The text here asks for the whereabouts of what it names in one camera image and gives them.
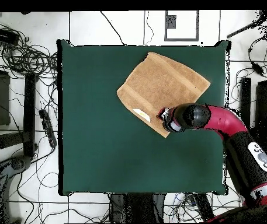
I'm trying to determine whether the black flat device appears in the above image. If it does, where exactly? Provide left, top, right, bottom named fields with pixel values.
left=192, top=193, right=215, bottom=222

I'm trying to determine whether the grey curved stand base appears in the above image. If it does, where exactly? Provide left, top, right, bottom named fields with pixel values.
left=0, top=155, right=33, bottom=223

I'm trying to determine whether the black upright bar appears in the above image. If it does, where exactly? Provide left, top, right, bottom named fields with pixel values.
left=239, top=77, right=252, bottom=122

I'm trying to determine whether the long black cable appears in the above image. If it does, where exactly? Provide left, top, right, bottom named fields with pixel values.
left=99, top=10, right=126, bottom=46

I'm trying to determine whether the tan terry towel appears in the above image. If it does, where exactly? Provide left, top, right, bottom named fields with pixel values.
left=116, top=51, right=211, bottom=139

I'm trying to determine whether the black inline power brick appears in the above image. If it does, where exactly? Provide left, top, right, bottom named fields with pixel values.
left=251, top=61, right=265, bottom=76

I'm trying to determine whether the black metal frame stand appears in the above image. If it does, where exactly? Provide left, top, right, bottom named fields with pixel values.
left=0, top=52, right=39, bottom=159

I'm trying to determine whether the tangle of black cables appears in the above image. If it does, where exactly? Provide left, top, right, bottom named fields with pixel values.
left=0, top=17, right=59, bottom=81

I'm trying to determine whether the black rectangular box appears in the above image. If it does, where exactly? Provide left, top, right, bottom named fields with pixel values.
left=0, top=25, right=20, bottom=46

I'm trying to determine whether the small grey square plate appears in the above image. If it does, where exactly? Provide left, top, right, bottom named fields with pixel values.
left=165, top=15, right=178, bottom=29

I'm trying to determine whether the long black power strip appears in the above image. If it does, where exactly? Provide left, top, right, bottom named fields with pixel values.
left=38, top=108, right=58, bottom=148

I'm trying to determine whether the grey square floor frame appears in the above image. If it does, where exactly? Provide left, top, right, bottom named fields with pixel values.
left=164, top=10, right=200, bottom=42

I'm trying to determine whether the dark green table cloth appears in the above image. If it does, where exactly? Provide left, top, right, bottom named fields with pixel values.
left=57, top=39, right=231, bottom=196

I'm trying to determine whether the black robot pedestal stand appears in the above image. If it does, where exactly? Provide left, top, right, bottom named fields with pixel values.
left=109, top=192, right=167, bottom=223

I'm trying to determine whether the black tripod leg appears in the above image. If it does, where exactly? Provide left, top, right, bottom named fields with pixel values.
left=226, top=9, right=267, bottom=39

